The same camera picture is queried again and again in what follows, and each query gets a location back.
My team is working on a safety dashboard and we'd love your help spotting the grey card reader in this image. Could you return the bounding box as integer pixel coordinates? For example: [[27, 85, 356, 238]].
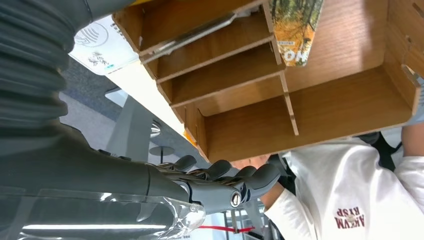
[[67, 14, 140, 76]]

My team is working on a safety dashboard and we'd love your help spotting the person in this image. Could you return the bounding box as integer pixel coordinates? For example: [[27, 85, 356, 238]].
[[231, 122, 424, 240]]

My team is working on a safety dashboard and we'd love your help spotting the grey kiosk stand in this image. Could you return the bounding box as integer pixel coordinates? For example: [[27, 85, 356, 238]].
[[105, 87, 163, 163]]

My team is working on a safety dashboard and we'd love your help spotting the red barrier belt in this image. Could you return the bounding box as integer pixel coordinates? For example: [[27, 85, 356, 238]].
[[198, 225, 256, 234]]

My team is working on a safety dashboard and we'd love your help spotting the brown wooden organizer box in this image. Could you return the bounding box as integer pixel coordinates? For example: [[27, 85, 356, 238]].
[[111, 0, 424, 164]]

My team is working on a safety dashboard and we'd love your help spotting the chrome ring base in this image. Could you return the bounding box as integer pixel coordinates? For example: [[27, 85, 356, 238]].
[[149, 120, 163, 139]]

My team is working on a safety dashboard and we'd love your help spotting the black stanchion post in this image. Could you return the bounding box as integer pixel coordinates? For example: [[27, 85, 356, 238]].
[[149, 145, 176, 166]]

